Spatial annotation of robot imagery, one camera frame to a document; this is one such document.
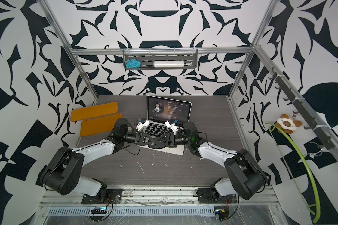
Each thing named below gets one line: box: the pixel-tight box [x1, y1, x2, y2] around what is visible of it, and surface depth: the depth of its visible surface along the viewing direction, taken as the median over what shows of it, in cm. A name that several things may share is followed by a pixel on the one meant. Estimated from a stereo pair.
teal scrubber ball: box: [125, 58, 142, 71], surface depth 93 cm
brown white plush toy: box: [274, 113, 303, 135], surface depth 61 cm
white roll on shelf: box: [153, 60, 185, 68], surface depth 92 cm
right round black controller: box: [214, 209, 230, 221], surface depth 73 cm
